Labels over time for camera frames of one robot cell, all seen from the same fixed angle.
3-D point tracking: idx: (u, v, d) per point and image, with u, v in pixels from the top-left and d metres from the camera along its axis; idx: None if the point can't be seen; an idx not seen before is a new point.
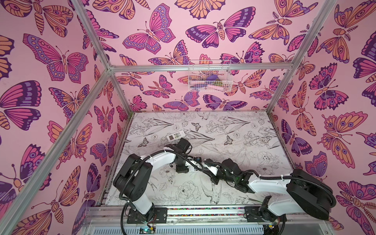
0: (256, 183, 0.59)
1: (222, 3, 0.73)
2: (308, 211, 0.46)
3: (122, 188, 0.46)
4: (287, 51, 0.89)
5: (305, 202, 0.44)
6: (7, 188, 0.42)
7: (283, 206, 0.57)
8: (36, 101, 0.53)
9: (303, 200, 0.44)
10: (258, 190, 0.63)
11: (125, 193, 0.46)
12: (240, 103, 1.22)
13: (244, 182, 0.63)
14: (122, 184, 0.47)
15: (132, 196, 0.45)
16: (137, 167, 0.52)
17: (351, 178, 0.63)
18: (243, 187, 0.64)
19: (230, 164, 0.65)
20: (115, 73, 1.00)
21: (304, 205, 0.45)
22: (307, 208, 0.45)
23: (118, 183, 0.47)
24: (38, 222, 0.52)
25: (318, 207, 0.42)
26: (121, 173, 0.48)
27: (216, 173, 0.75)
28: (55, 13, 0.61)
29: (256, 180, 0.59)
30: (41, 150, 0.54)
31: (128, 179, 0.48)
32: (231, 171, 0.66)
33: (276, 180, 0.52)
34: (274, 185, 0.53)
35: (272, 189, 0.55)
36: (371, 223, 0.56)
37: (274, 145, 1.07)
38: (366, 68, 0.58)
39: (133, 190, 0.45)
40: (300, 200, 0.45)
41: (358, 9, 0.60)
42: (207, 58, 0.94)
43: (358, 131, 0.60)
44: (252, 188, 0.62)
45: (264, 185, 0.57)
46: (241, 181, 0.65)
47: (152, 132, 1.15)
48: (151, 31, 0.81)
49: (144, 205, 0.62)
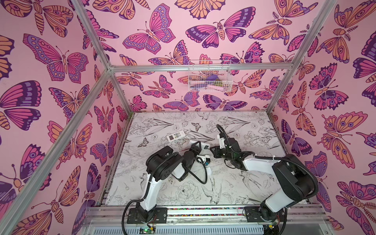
0: (249, 161, 0.64)
1: (222, 3, 0.73)
2: (287, 193, 0.50)
3: (155, 167, 0.55)
4: (287, 51, 0.89)
5: (285, 181, 0.48)
6: (7, 188, 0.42)
7: (277, 199, 0.59)
8: (36, 101, 0.53)
9: (285, 178, 0.47)
10: (250, 169, 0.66)
11: (155, 171, 0.55)
12: (240, 103, 1.22)
13: (241, 159, 0.68)
14: (153, 164, 0.55)
15: (161, 175, 0.53)
16: (171, 155, 0.63)
17: (351, 178, 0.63)
18: (238, 163, 0.69)
19: (232, 140, 0.72)
20: (115, 73, 1.00)
21: (284, 184, 0.49)
22: (286, 188, 0.49)
23: (150, 163, 0.56)
24: (38, 222, 0.52)
25: (296, 187, 0.45)
26: (157, 153, 0.59)
27: (222, 146, 0.83)
28: (55, 13, 0.61)
29: (250, 158, 0.64)
30: (41, 150, 0.54)
31: (162, 160, 0.56)
32: (230, 146, 0.73)
33: (268, 159, 0.55)
34: (265, 164, 0.56)
35: (263, 169, 0.59)
36: (371, 223, 0.56)
37: (274, 145, 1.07)
38: (366, 68, 0.58)
39: (164, 170, 0.53)
40: (282, 178, 0.48)
41: (358, 9, 0.60)
42: (207, 58, 0.94)
43: (358, 131, 0.60)
44: (246, 165, 0.67)
45: (256, 163, 0.61)
46: (238, 159, 0.70)
47: (152, 132, 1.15)
48: (151, 31, 0.81)
49: (150, 202, 0.64)
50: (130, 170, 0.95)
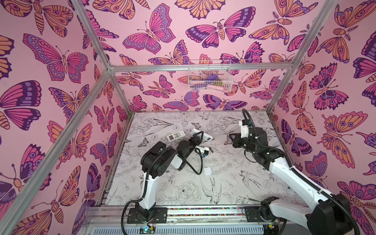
0: (282, 169, 0.52)
1: (222, 3, 0.73)
2: (310, 225, 0.45)
3: (150, 165, 0.55)
4: (287, 51, 0.89)
5: (321, 223, 0.41)
6: (7, 188, 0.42)
7: (286, 211, 0.56)
8: (36, 101, 0.53)
9: (323, 222, 0.40)
10: (275, 173, 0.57)
11: (151, 169, 0.55)
12: (240, 103, 1.22)
13: (267, 155, 0.57)
14: (148, 162, 0.56)
15: (157, 171, 0.54)
16: (163, 151, 0.63)
17: (351, 178, 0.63)
18: (261, 158, 0.58)
19: (259, 130, 0.59)
20: (116, 73, 1.00)
21: (315, 221, 0.43)
22: (313, 223, 0.43)
23: (145, 162, 0.56)
24: (38, 222, 0.52)
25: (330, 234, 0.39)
26: (151, 151, 0.59)
27: (244, 136, 0.70)
28: (55, 13, 0.61)
29: (284, 167, 0.52)
30: (41, 150, 0.54)
31: (156, 157, 0.57)
32: (256, 136, 0.61)
33: (310, 187, 0.44)
34: (302, 188, 0.46)
35: (293, 185, 0.50)
36: (371, 223, 0.56)
37: (274, 145, 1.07)
38: (366, 68, 0.58)
39: (159, 166, 0.54)
40: (320, 220, 0.41)
41: (358, 9, 0.60)
42: (207, 58, 0.94)
43: (358, 131, 0.60)
44: (271, 167, 0.57)
45: (291, 178, 0.50)
46: (263, 153, 0.59)
47: (152, 132, 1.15)
48: (151, 31, 0.81)
49: (149, 202, 0.65)
50: (130, 170, 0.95)
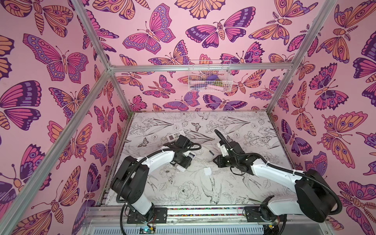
0: (261, 168, 0.58)
1: (222, 3, 0.73)
2: (303, 210, 0.48)
3: (120, 190, 0.46)
4: (287, 51, 0.89)
5: (309, 203, 0.43)
6: (7, 188, 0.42)
7: (282, 205, 0.57)
8: (36, 101, 0.53)
9: (308, 200, 0.43)
10: (259, 175, 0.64)
11: (123, 195, 0.45)
12: (240, 103, 1.22)
13: (247, 162, 0.62)
14: (119, 187, 0.46)
15: (130, 198, 0.45)
16: (134, 167, 0.50)
17: (351, 178, 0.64)
18: (243, 166, 0.63)
19: (232, 143, 0.68)
20: (115, 73, 1.00)
21: (303, 203, 0.45)
22: (304, 206, 0.46)
23: (115, 186, 0.47)
24: (38, 222, 0.52)
25: (319, 209, 0.41)
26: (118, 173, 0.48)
27: (224, 154, 0.77)
28: (55, 13, 0.61)
29: (261, 165, 0.57)
30: (41, 150, 0.54)
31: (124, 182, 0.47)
32: (231, 148, 0.69)
33: (286, 173, 0.49)
34: (282, 176, 0.51)
35: (275, 177, 0.54)
36: (371, 223, 0.56)
37: (274, 145, 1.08)
38: (366, 68, 0.58)
39: (130, 193, 0.45)
40: (305, 199, 0.44)
41: (358, 9, 0.60)
42: (207, 58, 0.94)
43: (358, 131, 0.60)
44: (254, 170, 0.61)
45: (270, 173, 0.55)
46: (243, 161, 0.64)
47: (152, 132, 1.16)
48: (151, 31, 0.81)
49: (144, 207, 0.62)
50: None
